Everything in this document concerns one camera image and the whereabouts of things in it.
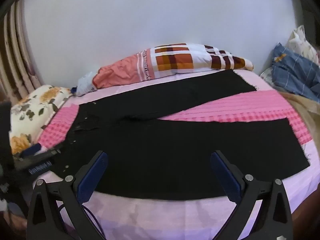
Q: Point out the white floral cloth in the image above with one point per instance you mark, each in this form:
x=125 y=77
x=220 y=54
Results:
x=302 y=42

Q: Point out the beige blanket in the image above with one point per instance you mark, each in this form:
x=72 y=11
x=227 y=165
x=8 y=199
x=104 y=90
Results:
x=307 y=110

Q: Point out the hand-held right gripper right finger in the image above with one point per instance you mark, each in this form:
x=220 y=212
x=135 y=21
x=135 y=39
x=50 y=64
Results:
x=226 y=177

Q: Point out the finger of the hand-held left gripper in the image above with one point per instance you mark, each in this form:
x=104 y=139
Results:
x=31 y=150
x=37 y=156

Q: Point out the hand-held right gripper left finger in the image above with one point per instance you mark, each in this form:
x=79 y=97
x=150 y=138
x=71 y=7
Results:
x=91 y=177

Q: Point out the beige patterned curtain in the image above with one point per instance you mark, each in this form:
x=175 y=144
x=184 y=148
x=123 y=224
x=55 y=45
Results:
x=15 y=55

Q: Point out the floral pillow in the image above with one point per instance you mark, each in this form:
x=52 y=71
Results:
x=37 y=110

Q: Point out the black pants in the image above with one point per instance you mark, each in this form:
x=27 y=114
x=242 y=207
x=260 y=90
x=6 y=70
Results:
x=162 y=150

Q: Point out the pink checked bedsheet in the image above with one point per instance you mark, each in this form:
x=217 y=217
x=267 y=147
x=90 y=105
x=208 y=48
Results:
x=225 y=110

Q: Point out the white blue plastic packet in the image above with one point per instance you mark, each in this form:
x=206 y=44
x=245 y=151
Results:
x=83 y=85

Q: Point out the blue checked cloth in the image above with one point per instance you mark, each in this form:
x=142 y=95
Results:
x=292 y=72

